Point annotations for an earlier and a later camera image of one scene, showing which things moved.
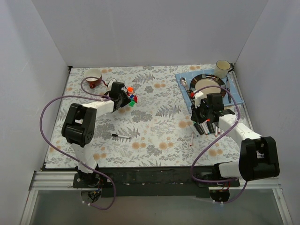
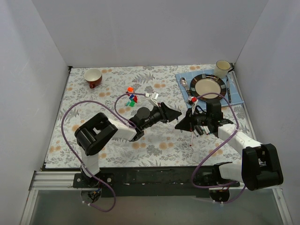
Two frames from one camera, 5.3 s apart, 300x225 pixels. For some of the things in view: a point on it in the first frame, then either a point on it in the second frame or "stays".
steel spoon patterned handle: x=183 y=82 stays
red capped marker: x=191 y=139 stays
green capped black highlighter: x=198 y=128 stays
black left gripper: x=124 y=98 to x=161 y=113
